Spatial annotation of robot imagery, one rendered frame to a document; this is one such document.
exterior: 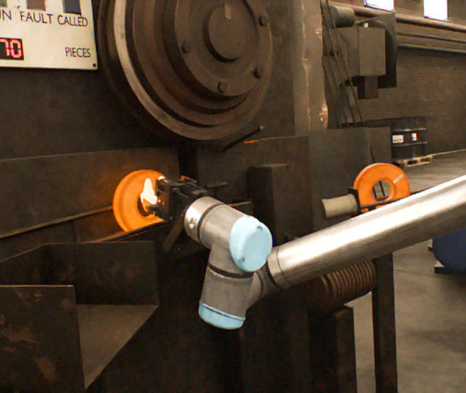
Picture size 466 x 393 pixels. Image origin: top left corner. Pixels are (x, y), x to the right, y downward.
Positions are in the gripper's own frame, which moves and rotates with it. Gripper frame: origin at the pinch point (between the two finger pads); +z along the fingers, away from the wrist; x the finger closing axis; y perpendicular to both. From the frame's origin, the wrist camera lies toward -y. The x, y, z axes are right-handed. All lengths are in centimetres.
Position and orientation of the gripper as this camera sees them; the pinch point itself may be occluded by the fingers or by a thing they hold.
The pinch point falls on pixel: (146, 196)
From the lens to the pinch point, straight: 122.2
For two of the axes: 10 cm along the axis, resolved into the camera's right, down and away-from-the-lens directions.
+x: -7.5, 1.4, -6.5
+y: 1.1, -9.4, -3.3
